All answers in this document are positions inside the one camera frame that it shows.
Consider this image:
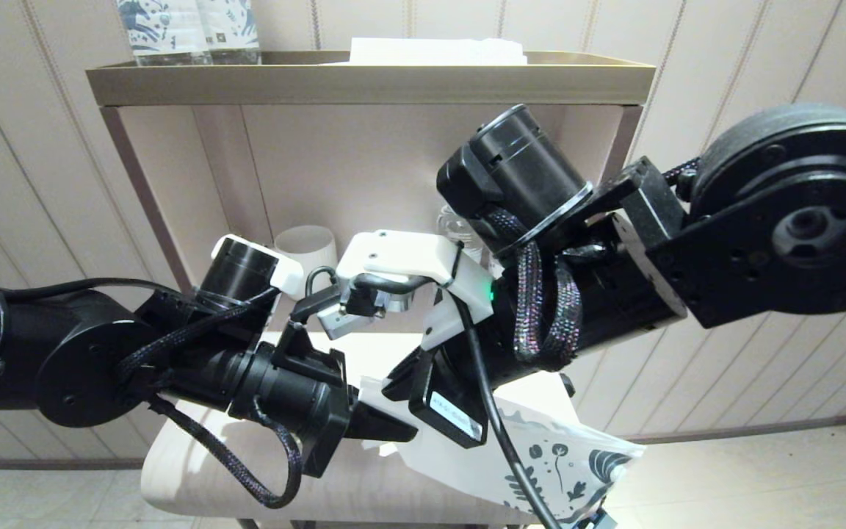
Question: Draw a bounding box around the white floral zip pouch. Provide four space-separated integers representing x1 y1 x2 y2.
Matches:
359 376 646 526

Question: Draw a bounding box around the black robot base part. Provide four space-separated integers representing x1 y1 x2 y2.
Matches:
570 507 618 529

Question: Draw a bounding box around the white ribbed mug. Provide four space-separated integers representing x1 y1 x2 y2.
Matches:
274 225 339 298

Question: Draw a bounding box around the clear plastic water bottle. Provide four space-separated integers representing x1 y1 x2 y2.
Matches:
438 206 484 254

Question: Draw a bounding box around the beige wooden shelf cabinet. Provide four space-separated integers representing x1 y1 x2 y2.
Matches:
85 50 657 529

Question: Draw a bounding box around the white blue tissue pack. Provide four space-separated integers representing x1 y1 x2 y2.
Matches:
324 37 528 65

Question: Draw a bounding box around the white blue patterned pouch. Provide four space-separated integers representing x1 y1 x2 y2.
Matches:
195 0 262 65
116 0 212 67

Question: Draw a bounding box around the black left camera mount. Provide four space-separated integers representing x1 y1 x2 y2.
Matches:
276 320 347 383

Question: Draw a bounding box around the black right camera cable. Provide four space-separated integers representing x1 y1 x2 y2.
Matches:
350 273 563 529

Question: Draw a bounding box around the black camera cable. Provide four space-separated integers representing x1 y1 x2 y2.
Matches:
350 273 563 529
305 266 339 298

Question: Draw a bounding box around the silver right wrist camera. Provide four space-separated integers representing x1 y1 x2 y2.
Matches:
339 283 416 318

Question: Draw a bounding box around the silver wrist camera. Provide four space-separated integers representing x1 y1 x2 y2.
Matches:
292 283 387 340
339 283 416 318

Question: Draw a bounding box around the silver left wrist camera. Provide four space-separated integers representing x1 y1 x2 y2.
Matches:
292 283 387 340

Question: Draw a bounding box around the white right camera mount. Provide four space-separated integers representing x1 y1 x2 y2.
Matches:
336 230 495 351

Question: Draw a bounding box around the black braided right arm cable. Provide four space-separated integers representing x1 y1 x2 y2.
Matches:
489 209 584 372

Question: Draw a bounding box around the black left camera cable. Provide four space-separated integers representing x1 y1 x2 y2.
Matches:
305 266 339 298

